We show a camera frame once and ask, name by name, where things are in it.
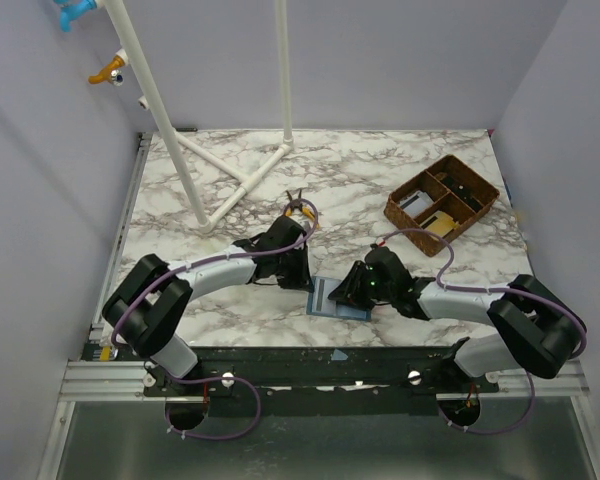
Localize blue card holder wallet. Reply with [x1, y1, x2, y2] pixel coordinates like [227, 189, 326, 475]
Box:
[306, 276, 371, 322]

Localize white grey striped card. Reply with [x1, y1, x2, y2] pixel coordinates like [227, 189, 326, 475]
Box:
[312, 277, 340, 316]

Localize gold striped credit card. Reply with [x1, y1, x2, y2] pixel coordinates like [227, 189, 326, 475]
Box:
[420, 211, 448, 232]

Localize gold VIP credit card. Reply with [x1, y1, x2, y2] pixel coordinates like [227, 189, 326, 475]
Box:
[422, 212, 458, 237]

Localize white striped credit card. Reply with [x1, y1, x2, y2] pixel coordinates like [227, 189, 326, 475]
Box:
[403, 192, 434, 214]

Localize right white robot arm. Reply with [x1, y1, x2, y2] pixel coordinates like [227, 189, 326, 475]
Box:
[329, 246, 586, 392]

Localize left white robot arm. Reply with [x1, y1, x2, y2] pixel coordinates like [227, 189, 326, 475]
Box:
[101, 215, 314, 395]

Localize white packets in basket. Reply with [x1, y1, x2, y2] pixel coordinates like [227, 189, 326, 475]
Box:
[402, 189, 435, 216]

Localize brown woven basket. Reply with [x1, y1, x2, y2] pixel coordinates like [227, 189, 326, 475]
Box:
[384, 155, 499, 257]

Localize black item in basket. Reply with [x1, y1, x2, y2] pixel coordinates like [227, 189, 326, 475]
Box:
[435, 172, 483, 212]

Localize orange brass tap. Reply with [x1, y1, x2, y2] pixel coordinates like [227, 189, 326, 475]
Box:
[88, 49, 128, 86]

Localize yellow handled pliers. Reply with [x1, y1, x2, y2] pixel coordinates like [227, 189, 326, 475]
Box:
[283, 188, 320, 229]

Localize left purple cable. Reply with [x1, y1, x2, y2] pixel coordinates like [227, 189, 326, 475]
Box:
[110, 198, 321, 442]

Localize purple cable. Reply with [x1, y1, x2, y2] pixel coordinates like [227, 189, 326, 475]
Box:
[110, 198, 321, 442]
[374, 228, 589, 435]

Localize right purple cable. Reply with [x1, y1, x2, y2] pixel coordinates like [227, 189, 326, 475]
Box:
[374, 228, 589, 435]

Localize aluminium extrusion rail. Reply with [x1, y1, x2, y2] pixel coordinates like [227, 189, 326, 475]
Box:
[59, 361, 590, 402]

